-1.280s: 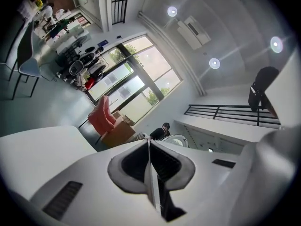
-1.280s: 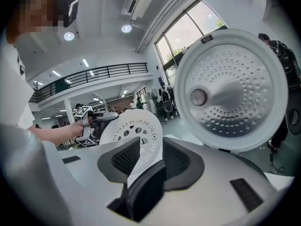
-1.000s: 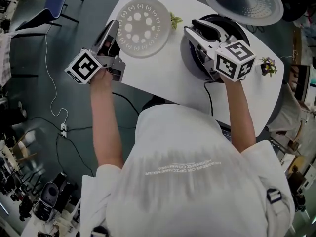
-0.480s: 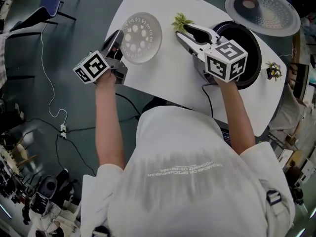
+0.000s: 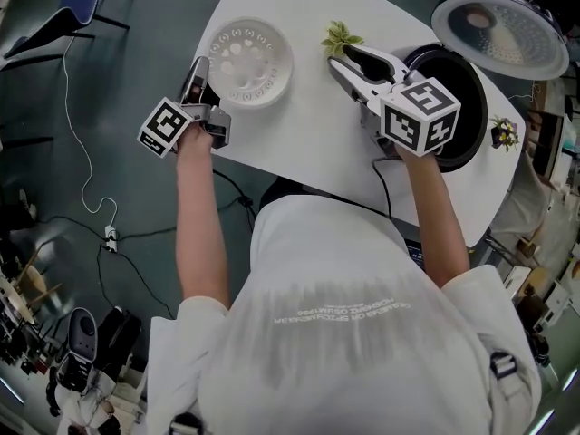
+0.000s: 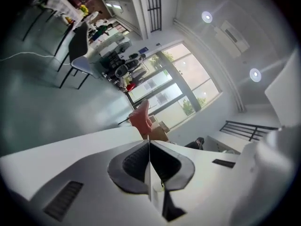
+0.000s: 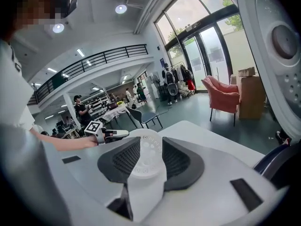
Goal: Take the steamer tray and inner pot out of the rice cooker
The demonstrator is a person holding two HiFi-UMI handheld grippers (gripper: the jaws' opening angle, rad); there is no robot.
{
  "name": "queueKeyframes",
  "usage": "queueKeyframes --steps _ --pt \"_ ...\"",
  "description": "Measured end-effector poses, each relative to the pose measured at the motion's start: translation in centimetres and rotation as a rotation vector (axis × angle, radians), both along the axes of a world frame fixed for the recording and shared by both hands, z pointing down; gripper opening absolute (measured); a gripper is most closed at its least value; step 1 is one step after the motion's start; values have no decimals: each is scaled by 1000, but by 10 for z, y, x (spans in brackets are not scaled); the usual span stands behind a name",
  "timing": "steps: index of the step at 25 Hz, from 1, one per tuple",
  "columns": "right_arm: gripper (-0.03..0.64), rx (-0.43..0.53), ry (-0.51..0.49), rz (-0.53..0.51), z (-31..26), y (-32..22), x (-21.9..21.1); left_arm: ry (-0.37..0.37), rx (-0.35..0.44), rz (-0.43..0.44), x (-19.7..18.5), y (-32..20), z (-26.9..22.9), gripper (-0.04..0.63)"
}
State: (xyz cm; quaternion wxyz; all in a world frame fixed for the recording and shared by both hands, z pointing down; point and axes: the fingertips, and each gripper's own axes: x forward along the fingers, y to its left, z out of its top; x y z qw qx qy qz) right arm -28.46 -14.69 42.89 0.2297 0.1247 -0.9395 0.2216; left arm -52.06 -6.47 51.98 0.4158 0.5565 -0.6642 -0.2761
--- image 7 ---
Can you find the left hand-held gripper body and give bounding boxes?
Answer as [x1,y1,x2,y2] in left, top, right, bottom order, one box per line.
[84,120,106,146]

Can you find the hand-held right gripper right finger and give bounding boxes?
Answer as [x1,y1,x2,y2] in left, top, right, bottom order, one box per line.
[140,136,290,226]

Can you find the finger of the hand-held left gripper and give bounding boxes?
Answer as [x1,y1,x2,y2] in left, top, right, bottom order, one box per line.
[104,129,130,138]
[104,136,126,144]

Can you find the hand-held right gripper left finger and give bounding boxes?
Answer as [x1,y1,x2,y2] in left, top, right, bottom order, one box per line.
[43,136,142,226]

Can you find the white perforated steamer tray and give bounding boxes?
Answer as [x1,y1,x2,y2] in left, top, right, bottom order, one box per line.
[124,128,168,224]

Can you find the person's left forearm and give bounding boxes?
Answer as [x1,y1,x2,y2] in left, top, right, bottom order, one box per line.
[30,128,99,152]

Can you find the table with checkered cloth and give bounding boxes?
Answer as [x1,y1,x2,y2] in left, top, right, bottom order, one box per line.
[102,102,129,125]

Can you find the dark grey chair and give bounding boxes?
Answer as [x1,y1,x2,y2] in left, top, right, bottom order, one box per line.
[126,106,163,129]

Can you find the black balcony railing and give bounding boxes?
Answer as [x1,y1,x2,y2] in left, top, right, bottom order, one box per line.
[27,43,149,106]

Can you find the person's white shirt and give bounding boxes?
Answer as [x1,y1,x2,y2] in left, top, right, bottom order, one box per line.
[0,38,71,226]

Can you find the standing fan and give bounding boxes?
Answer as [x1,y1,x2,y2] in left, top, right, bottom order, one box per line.
[151,72,162,97]

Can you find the pink armchair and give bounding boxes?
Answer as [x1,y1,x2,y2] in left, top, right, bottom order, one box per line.
[201,75,241,127]

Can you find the brown cardboard box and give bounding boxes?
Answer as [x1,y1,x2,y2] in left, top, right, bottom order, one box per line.
[230,66,267,120]

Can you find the clothes rack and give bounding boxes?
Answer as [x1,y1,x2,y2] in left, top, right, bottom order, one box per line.
[169,63,196,100]

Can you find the round ceiling light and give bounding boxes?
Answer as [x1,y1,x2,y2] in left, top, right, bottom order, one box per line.
[114,3,128,15]
[51,23,65,34]

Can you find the glass entrance doors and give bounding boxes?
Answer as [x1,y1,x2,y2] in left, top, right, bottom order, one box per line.
[154,0,259,92]

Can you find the dark blue rice cooker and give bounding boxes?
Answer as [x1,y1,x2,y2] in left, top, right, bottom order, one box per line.
[236,0,301,191]

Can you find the person's head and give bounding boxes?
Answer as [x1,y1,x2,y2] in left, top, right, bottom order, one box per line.
[0,0,58,47]

